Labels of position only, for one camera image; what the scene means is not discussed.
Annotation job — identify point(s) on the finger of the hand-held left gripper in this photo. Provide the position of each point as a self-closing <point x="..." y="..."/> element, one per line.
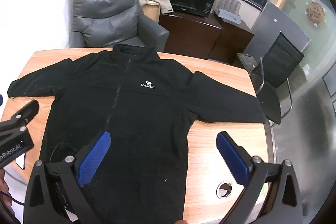
<point x="27" y="109"/>

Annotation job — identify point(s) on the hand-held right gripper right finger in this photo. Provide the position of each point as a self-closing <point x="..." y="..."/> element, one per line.
<point x="233" y="158"/>

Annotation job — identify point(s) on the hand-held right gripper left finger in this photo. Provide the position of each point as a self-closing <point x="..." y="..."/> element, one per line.
<point x="95" y="158"/>

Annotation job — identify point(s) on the black fleece jacket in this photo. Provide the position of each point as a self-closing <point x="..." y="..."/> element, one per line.
<point x="136" y="113"/>

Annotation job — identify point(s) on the white flat card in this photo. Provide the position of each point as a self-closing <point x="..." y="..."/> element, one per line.
<point x="21" y="161"/>

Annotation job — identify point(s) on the black office chair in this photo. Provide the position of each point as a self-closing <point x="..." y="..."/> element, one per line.
<point x="281" y="66"/>

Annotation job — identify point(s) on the grey leather armchair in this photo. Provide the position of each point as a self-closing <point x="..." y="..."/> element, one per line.
<point x="105" y="11"/>

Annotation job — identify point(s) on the dark wooden cabinet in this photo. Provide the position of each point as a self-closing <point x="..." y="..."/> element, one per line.
<point x="210" y="35"/>

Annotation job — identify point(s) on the white cardboard box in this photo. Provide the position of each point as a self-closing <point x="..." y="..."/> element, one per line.
<point x="231" y="15"/>

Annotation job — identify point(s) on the light wooden cabinet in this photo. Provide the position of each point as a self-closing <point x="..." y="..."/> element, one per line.
<point x="151" y="11"/>

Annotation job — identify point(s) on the black microwave oven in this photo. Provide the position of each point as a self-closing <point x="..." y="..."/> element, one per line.
<point x="189" y="1"/>

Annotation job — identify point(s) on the round patterned window sticker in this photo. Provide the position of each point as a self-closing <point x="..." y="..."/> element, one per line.
<point x="315" y="13"/>

